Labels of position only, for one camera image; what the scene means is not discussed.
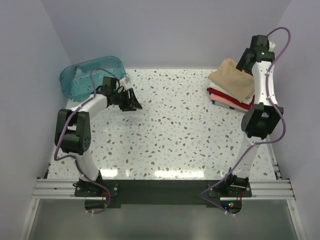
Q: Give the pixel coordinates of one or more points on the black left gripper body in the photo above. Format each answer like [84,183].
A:
[127,100]

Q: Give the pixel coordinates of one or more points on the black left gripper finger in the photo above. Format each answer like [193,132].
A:
[133,101]
[128,109]

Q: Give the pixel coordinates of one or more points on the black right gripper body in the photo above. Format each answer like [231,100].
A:
[242,64]

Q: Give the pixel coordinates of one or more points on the beige t shirt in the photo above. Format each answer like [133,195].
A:
[237,83]

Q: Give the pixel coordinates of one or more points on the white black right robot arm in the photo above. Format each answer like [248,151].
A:
[259,121]

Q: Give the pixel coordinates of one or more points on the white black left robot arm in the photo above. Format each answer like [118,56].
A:
[73,135]

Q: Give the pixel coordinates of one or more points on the teal transparent plastic bin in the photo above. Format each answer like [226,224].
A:
[79,80]

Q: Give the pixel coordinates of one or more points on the cream folded t shirt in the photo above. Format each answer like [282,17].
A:
[249,100]

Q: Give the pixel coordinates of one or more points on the red folded t shirt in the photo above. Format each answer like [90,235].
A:
[221,94]

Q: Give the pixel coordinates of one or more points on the pink folded t shirt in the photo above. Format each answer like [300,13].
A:
[230,104]

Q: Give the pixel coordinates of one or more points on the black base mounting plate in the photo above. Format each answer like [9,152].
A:
[233,205]

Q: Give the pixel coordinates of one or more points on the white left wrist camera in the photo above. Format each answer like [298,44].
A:
[124,82]

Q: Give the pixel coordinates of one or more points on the aluminium front rail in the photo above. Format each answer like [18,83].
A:
[59,189]

